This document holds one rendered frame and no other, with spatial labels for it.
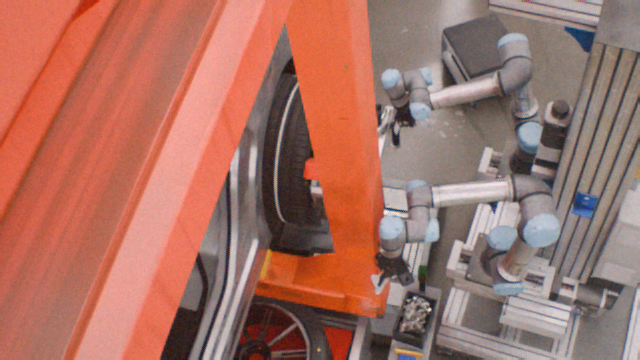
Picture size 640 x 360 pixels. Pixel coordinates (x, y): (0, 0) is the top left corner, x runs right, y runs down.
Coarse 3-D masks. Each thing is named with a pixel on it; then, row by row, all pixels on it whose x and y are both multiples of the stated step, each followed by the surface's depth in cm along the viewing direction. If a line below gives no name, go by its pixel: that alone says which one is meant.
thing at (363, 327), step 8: (360, 320) 336; (368, 320) 337; (360, 328) 334; (368, 328) 340; (360, 336) 332; (368, 336) 343; (352, 344) 330; (360, 344) 330; (352, 352) 328; (360, 352) 328
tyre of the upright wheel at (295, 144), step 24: (288, 96) 308; (288, 120) 303; (264, 144) 303; (288, 144) 300; (264, 168) 304; (288, 168) 301; (264, 192) 309; (288, 192) 306; (288, 216) 318; (312, 216) 327
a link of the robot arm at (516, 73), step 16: (512, 64) 271; (528, 64) 271; (480, 80) 276; (496, 80) 272; (512, 80) 270; (528, 80) 273; (416, 96) 284; (432, 96) 281; (448, 96) 279; (464, 96) 277; (480, 96) 276; (416, 112) 282
